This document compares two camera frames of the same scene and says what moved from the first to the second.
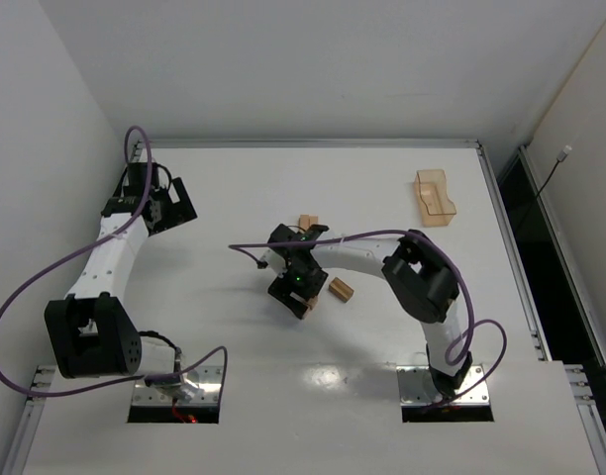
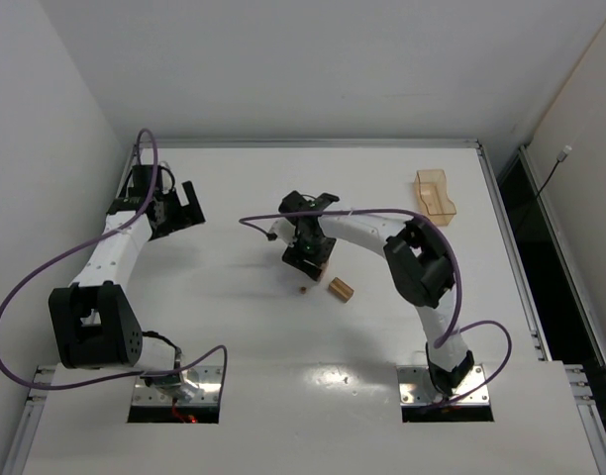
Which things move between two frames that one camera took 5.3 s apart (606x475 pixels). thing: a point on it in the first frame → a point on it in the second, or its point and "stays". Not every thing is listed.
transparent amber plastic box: [437, 209] stays
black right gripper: [295, 295] → [309, 256]
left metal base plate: [201, 386] stays
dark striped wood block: [341, 290] stays
